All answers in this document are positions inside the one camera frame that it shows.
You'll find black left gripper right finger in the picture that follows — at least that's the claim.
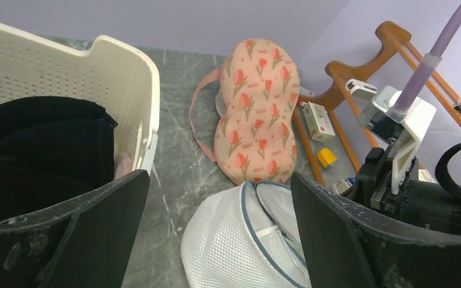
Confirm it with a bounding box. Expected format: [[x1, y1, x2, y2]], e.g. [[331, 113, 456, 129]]
[[290, 173, 461, 287]]

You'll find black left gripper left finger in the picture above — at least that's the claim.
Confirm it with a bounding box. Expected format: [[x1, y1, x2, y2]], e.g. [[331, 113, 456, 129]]
[[0, 170, 150, 287]]

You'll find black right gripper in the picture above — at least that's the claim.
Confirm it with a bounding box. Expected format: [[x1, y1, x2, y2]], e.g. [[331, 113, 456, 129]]
[[342, 147, 419, 217]]

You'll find white mesh laundry bag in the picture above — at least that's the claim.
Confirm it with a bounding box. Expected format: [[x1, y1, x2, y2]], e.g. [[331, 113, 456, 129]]
[[181, 181, 311, 287]]

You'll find black bra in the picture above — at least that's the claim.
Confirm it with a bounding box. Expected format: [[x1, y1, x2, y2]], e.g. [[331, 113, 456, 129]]
[[0, 96, 118, 221]]

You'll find pink floral mesh bag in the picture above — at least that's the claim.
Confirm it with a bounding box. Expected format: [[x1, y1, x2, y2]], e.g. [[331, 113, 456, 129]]
[[192, 38, 300, 185]]

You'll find cream plastic laundry basket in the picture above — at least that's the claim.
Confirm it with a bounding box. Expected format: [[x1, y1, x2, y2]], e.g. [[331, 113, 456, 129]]
[[0, 23, 160, 171]]

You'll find yellow small block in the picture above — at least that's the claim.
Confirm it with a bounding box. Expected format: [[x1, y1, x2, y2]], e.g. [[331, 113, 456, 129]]
[[316, 148, 337, 168]]

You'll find pink garment in basket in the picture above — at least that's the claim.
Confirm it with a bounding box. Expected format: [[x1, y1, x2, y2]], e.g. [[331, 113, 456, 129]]
[[114, 152, 133, 180]]

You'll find white cardboard box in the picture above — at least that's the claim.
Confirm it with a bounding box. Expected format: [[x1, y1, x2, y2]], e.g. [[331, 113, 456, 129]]
[[303, 103, 336, 142]]

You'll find white small device on rack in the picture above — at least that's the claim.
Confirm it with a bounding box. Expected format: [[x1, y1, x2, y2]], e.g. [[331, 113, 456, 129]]
[[345, 79, 378, 101]]

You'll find orange wooden rack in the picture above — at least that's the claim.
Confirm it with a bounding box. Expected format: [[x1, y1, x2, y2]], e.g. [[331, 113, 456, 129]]
[[293, 21, 461, 186]]

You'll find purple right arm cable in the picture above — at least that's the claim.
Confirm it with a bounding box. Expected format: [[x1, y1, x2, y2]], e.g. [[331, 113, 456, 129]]
[[387, 0, 461, 120]]

